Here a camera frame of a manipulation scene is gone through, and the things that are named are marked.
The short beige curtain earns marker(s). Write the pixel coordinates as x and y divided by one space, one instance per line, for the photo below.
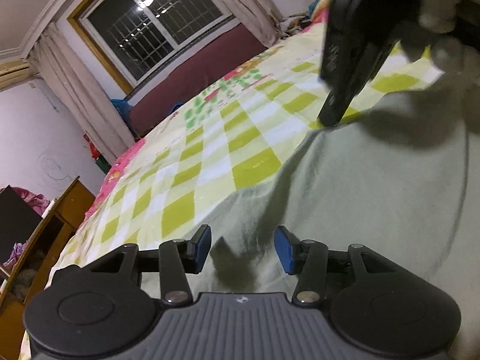
247 3

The pile of small clutter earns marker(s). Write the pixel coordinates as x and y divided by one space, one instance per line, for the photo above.
296 21

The barred window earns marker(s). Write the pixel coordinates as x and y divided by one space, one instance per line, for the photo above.
157 26

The person's right hand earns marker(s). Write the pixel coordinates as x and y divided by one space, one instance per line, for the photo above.
435 7

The wooden cabinet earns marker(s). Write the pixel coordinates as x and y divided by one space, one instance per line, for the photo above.
75 206

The grey-green pants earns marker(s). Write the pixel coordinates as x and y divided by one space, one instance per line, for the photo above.
356 195

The wall air conditioner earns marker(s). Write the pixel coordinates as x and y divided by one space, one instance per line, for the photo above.
11 75

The purple cloth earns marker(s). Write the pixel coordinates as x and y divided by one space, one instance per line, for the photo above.
15 253

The black screen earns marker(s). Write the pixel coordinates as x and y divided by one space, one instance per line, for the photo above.
15 217

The blue plastic bag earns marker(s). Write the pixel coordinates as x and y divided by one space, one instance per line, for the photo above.
120 110

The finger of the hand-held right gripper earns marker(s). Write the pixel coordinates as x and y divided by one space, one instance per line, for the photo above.
335 107

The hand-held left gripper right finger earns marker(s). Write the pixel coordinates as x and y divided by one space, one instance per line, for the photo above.
284 249

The pink cloth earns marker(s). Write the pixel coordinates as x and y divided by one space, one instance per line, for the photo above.
35 200

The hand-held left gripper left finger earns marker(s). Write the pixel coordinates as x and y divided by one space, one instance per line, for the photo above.
202 249

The red hanging ornament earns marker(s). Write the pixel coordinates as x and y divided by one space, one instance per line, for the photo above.
92 146

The checked printed bed blanket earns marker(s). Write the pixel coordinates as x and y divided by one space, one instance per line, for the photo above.
210 165

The long beige curtain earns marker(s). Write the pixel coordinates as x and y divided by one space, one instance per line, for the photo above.
75 93

